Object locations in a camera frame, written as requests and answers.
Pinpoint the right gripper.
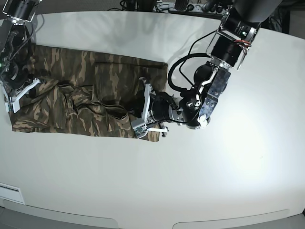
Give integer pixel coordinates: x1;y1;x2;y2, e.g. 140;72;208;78
3;69;32;94

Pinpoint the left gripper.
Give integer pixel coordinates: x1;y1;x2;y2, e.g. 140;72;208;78
149;92;183;124

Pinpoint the camouflage T-shirt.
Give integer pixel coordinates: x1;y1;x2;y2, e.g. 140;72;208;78
9;45;168;138

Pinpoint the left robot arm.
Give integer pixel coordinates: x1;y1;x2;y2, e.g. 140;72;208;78
146;0;281;130

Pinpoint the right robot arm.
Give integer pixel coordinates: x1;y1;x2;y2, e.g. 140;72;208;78
0;0;41;95

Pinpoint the white label plate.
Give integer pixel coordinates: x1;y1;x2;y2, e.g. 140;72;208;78
0;183;25;205

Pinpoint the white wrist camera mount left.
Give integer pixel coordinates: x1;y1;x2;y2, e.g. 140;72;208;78
131;77;169;139

